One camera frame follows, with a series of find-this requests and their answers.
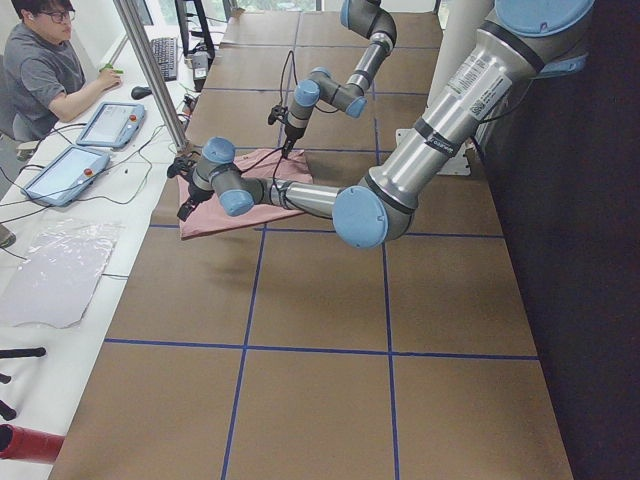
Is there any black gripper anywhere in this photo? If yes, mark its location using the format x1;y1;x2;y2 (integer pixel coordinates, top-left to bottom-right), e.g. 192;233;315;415
166;155;200;221
268;103;306;158

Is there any pink Snoopy t-shirt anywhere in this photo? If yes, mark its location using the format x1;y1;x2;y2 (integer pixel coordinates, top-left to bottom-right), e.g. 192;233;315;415
175;147;314;241

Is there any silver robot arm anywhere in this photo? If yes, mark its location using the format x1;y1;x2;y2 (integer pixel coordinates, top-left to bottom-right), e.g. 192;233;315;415
268;0;397;156
167;1;593;248

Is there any far blue teach pendant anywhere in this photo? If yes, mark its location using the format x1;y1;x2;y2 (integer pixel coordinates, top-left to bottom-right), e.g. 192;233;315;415
76;102;146;149

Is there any blue teach pendant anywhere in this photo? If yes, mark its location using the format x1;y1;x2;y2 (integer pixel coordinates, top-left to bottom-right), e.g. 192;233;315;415
21;145;110;207
76;102;146;149

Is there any black computer mouse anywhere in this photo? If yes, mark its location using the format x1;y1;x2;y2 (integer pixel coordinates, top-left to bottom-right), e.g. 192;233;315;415
130;86;152;100

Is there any near blue teach pendant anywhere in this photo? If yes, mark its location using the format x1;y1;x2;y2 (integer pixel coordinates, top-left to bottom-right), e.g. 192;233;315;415
21;145;110;207

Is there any clear plastic bag with paper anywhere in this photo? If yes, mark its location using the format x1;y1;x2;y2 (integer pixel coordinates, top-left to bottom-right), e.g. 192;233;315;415
1;218;124;329

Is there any black keyboard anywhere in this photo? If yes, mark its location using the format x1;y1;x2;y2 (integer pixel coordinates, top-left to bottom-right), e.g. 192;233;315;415
150;37;178;81

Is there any seated person in grey shirt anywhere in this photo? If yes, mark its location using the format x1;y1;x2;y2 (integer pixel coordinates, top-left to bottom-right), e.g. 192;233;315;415
3;1;122;142

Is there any red cylinder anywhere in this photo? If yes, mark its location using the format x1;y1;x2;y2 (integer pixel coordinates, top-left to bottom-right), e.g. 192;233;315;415
1;424;66;464

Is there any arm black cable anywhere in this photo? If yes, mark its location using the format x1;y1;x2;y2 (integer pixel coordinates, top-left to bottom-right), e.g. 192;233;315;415
234;149;301;211
272;49;301;201

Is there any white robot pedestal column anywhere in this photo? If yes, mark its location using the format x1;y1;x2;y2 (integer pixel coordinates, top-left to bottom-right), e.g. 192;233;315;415
370;1;495;203

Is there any aluminium frame post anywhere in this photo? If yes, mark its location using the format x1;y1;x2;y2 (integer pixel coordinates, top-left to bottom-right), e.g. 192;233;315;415
113;0;188;153

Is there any black camera tripod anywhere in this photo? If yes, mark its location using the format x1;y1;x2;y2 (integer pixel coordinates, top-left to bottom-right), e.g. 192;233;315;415
0;346;47;422

